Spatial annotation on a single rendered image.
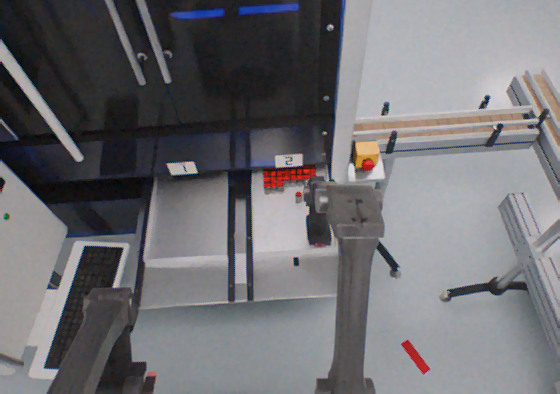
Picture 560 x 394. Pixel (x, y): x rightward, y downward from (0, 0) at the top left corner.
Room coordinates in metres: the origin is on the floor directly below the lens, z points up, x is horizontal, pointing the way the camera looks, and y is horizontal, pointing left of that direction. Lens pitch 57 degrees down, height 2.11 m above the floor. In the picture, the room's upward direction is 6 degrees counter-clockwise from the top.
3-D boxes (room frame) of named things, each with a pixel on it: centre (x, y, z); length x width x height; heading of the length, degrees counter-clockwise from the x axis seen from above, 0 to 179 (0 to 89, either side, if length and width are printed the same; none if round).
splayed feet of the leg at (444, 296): (0.63, -1.00, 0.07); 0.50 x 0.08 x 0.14; 88
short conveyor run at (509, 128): (0.96, -0.59, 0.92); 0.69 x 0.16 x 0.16; 88
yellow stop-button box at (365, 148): (0.83, -0.30, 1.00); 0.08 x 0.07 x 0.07; 178
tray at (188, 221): (0.73, 0.30, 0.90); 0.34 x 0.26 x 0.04; 178
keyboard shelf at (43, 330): (0.49, 0.70, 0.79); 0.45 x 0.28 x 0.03; 171
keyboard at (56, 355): (0.48, 0.64, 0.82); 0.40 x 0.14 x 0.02; 171
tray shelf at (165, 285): (0.66, 0.13, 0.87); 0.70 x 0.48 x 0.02; 88
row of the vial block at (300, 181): (0.81, -0.05, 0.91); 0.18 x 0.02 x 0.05; 88
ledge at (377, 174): (0.87, -0.31, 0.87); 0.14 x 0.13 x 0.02; 178
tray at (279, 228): (0.72, -0.04, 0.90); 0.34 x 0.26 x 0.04; 178
